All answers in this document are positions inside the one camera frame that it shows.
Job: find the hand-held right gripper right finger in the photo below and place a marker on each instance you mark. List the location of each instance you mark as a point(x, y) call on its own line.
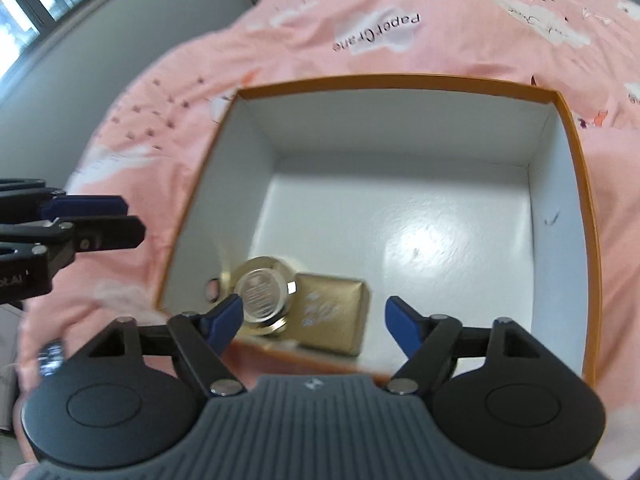
point(400, 320)

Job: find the orange cardboard box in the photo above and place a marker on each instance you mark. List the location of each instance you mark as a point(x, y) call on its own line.
point(400, 210)

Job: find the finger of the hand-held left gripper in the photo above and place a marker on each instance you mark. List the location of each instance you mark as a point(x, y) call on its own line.
point(85, 206)
point(107, 235)

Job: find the window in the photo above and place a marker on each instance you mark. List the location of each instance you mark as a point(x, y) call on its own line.
point(25, 10)

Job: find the dark studded object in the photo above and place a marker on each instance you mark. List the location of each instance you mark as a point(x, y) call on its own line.
point(51, 357)

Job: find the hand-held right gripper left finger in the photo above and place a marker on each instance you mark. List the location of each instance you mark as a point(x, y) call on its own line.
point(227, 317)

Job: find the pink printed blanket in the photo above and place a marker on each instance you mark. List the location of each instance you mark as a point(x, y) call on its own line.
point(350, 25)

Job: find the gold rectangular box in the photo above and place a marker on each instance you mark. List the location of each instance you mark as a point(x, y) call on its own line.
point(330, 315)

